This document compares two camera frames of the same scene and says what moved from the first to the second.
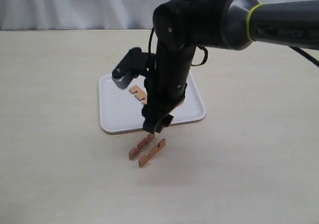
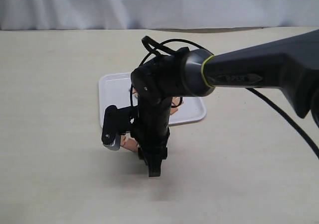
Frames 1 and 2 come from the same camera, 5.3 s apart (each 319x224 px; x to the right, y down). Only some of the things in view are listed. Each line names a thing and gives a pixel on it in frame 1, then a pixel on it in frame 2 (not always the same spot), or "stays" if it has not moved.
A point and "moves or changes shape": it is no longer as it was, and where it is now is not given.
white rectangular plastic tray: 119,110 stays
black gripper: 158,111 to 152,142
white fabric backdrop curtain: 67,7 stays
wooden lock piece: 161,144 moves or changes shape
